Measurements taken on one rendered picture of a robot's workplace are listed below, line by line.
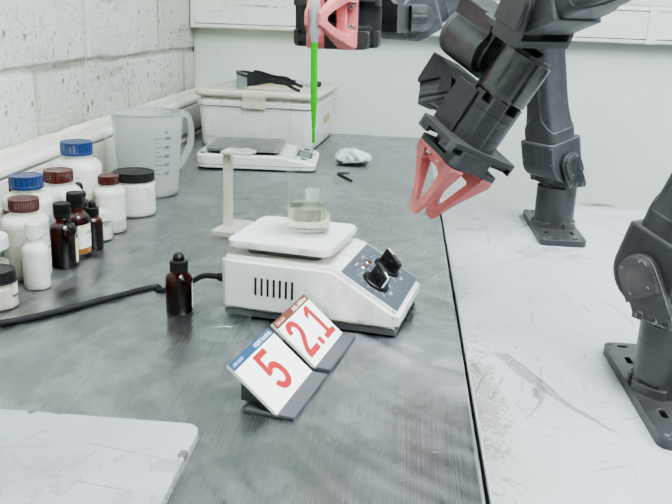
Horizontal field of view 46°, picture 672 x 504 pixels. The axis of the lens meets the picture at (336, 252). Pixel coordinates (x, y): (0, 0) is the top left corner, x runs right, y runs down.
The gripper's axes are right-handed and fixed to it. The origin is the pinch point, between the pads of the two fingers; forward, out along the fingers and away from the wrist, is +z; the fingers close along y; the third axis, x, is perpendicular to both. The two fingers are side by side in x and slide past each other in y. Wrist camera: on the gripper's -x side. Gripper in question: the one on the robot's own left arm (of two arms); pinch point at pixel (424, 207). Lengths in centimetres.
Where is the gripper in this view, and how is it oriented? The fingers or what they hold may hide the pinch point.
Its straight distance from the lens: 89.2
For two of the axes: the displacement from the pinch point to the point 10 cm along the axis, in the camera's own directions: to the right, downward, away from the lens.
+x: 4.1, 5.9, -6.9
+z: -5.0, 7.8, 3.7
